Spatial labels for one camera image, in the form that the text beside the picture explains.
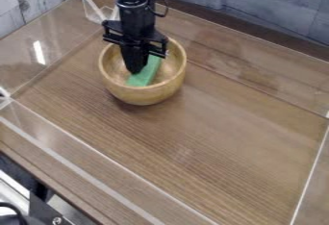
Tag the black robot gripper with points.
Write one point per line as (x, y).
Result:
(129, 29)

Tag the green rectangular block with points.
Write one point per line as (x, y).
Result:
(143, 78)

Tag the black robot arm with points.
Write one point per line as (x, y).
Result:
(133, 33)

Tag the wooden bowl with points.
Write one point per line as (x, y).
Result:
(164, 76)

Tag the clear acrylic corner bracket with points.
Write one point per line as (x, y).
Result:
(96, 14)

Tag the black metal table mount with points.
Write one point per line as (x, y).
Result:
(41, 214)

